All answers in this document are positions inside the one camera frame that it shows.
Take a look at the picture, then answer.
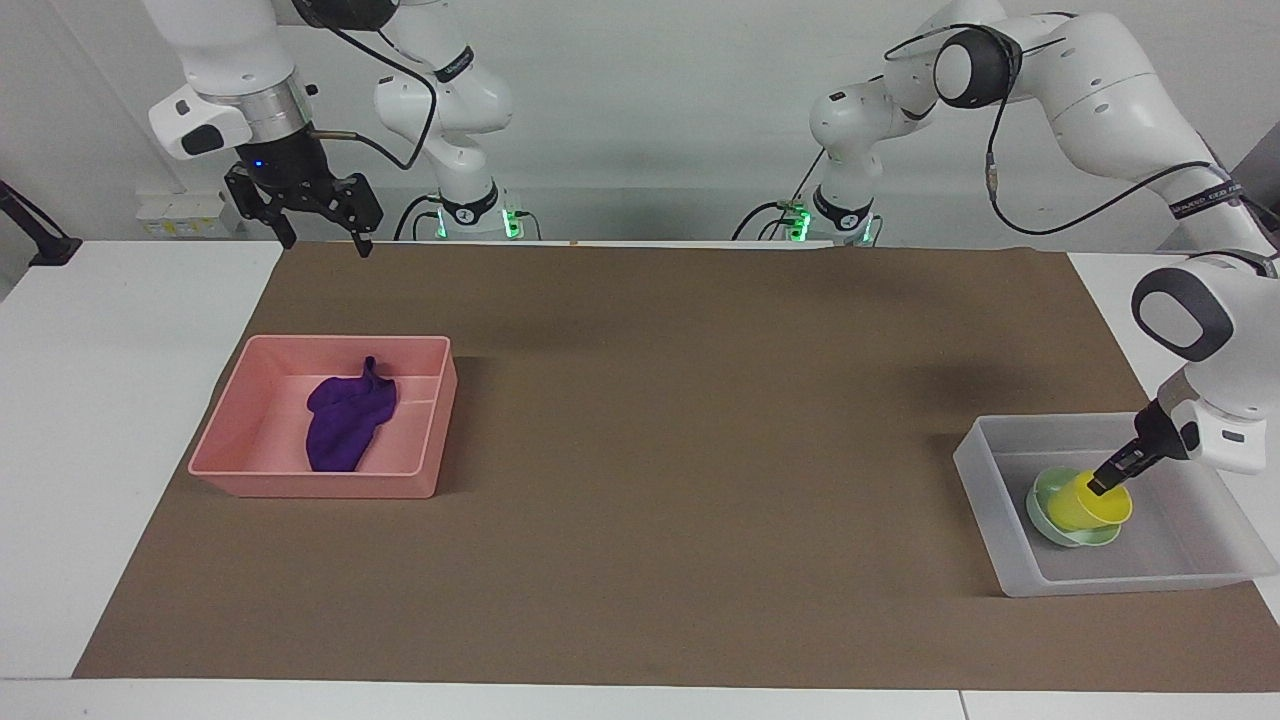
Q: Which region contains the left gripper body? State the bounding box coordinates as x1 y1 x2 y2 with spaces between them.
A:
1132 397 1191 464

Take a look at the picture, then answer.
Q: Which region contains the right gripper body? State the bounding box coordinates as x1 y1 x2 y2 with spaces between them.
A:
236 129 338 212

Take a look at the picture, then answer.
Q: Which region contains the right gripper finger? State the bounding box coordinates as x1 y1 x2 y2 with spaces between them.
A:
224 164 299 252
299 172 386 260

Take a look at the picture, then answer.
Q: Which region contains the yellow plastic cup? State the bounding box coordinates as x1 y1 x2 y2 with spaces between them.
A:
1046 470 1135 533

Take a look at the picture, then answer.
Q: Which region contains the translucent white plastic box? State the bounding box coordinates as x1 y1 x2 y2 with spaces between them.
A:
952 412 1280 599

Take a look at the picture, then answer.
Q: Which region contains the pink plastic box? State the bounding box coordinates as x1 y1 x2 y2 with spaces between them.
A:
188 335 459 500

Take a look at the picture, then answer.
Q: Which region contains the light green bowl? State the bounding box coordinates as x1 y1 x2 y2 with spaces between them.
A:
1025 466 1124 549

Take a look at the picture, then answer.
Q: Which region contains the purple cloth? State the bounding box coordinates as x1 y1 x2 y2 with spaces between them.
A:
305 356 400 474

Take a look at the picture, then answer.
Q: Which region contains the black stand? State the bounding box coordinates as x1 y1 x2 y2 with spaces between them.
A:
0 179 83 267

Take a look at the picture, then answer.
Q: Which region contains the black cable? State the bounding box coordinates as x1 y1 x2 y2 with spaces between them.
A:
392 192 445 242
884 20 1247 239
293 0 442 172
732 148 831 242

